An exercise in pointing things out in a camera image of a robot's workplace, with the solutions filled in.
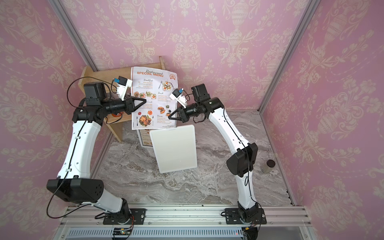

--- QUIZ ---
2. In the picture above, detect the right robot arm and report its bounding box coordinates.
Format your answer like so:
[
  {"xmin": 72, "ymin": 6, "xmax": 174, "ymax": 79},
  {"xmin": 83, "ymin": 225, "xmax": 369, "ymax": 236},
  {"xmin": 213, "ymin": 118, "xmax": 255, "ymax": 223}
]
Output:
[{"xmin": 168, "ymin": 84, "xmax": 267, "ymax": 225}]

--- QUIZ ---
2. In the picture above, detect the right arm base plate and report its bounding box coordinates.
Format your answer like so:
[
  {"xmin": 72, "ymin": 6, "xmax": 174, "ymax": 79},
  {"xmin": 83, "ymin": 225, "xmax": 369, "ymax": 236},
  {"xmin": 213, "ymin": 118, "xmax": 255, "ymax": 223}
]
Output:
[{"xmin": 221, "ymin": 208, "xmax": 267, "ymax": 225}]

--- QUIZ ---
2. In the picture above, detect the white acrylic menu rack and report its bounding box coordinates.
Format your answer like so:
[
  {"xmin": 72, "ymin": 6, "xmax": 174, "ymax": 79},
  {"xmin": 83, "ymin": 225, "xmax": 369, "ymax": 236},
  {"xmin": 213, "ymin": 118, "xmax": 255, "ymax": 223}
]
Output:
[{"xmin": 136, "ymin": 128, "xmax": 154, "ymax": 148}]

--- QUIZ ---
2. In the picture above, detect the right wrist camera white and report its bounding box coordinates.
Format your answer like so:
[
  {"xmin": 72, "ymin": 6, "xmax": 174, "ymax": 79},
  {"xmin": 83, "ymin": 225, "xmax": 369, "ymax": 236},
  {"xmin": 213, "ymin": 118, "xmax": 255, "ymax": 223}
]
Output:
[{"xmin": 170, "ymin": 88, "xmax": 187, "ymax": 109}]

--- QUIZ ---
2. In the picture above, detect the small circuit board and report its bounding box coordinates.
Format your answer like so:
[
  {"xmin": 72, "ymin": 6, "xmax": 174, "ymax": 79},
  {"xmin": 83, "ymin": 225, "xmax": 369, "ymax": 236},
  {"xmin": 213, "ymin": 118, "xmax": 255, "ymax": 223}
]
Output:
[{"xmin": 112, "ymin": 228, "xmax": 132, "ymax": 236}]

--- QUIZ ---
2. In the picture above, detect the aluminium rail frame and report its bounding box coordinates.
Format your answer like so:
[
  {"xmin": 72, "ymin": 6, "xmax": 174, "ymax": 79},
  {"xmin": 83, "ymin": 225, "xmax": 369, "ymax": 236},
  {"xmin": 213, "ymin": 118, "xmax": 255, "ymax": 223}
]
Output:
[{"xmin": 55, "ymin": 204, "xmax": 316, "ymax": 240}]

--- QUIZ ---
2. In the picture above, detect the wooden shelf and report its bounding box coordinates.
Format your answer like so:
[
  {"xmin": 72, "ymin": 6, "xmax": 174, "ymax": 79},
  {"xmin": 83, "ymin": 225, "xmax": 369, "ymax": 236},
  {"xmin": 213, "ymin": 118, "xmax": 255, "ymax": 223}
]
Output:
[{"xmin": 78, "ymin": 56, "xmax": 167, "ymax": 143}]

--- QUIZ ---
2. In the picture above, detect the small jar with black lid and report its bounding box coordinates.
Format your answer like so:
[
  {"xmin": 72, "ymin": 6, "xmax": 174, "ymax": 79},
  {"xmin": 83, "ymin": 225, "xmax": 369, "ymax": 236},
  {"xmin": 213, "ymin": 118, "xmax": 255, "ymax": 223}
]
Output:
[{"xmin": 261, "ymin": 160, "xmax": 276, "ymax": 174}]

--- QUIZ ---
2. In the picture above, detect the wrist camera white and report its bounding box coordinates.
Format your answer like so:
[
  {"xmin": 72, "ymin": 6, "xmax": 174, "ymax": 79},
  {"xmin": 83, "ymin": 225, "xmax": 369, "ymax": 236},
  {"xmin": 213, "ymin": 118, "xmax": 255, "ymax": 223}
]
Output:
[
  {"xmin": 170, "ymin": 88, "xmax": 187, "ymax": 109},
  {"xmin": 114, "ymin": 76, "xmax": 133, "ymax": 101}
]

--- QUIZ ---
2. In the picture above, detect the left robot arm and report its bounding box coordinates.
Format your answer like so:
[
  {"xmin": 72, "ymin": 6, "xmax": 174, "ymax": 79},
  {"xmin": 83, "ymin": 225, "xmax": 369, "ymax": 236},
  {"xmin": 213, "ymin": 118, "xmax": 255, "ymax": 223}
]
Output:
[{"xmin": 47, "ymin": 77, "xmax": 146, "ymax": 225}]

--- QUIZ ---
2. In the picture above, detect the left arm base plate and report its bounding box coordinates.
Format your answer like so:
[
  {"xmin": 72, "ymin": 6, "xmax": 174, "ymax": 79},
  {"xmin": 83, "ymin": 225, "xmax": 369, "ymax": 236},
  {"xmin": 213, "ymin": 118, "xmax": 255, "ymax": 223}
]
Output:
[{"xmin": 103, "ymin": 208, "xmax": 147, "ymax": 226}]

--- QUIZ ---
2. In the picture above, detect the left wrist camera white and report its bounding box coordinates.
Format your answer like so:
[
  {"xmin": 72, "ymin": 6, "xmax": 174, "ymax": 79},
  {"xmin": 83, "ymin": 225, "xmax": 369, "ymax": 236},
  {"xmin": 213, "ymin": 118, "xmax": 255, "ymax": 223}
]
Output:
[{"xmin": 114, "ymin": 76, "xmax": 133, "ymax": 101}]

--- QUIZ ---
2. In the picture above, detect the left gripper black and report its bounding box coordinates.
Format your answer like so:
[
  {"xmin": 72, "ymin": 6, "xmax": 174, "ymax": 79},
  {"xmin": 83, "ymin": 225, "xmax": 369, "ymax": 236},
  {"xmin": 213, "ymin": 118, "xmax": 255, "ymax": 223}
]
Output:
[{"xmin": 100, "ymin": 94, "xmax": 147, "ymax": 116}]

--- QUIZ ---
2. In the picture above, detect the pink special menu sheet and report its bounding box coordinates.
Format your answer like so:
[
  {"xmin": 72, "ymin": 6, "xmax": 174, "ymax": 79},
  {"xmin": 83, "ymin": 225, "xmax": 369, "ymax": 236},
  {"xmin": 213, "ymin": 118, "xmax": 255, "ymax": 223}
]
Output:
[{"xmin": 131, "ymin": 67, "xmax": 178, "ymax": 130}]

